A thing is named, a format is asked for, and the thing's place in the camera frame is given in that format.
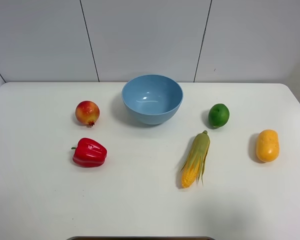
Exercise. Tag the green lime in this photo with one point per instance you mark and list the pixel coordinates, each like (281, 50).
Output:
(218, 115)

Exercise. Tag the red bell pepper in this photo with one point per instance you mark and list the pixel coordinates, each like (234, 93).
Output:
(88, 153)

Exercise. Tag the corn cob with husk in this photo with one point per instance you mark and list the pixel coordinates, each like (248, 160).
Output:
(194, 166)

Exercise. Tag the blue plastic bowl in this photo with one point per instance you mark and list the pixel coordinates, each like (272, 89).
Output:
(152, 99)

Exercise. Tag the red yellow pomegranate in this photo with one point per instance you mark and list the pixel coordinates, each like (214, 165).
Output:
(87, 113)

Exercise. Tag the yellow orange mango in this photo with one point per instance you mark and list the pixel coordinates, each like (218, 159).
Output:
(267, 146)

